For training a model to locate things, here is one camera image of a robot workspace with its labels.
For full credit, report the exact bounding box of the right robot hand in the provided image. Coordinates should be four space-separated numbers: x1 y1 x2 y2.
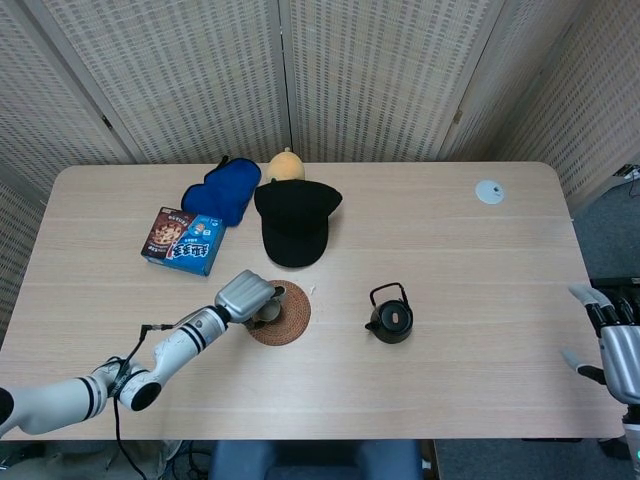
559 283 640 406

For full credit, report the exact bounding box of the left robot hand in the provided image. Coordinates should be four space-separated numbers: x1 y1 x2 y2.
213 269 289 329

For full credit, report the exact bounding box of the small dark ceramic cup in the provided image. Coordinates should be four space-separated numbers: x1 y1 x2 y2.
254 287 284 324

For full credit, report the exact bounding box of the black teapot with handle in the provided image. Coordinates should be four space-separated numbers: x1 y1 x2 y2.
364 281 416 345

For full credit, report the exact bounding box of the brown round woven coaster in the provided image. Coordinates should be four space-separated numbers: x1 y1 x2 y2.
247 279 312 347

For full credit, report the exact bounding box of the black equipment bar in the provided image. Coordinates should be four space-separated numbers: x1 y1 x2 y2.
589 276 640 292

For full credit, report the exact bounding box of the blue cookie box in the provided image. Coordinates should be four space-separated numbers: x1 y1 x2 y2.
139 205 225 278

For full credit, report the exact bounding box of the black baseball cap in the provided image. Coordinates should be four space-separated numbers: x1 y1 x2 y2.
253 180 344 270

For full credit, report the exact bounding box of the blue oven mitt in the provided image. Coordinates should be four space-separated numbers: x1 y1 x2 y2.
180 155 263 229

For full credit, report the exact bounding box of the blue padded seat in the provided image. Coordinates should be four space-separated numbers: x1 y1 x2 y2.
208 439 424 480

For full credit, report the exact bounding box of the woven folding screen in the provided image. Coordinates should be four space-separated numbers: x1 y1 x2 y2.
0 0 640 346

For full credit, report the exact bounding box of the olive fabric bag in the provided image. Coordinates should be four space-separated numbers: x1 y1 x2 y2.
0 439 169 480

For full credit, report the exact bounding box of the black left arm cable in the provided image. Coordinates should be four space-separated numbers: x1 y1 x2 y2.
112 323 176 480

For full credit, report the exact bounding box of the white round cable grommet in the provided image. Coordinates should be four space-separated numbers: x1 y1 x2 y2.
474 179 506 205

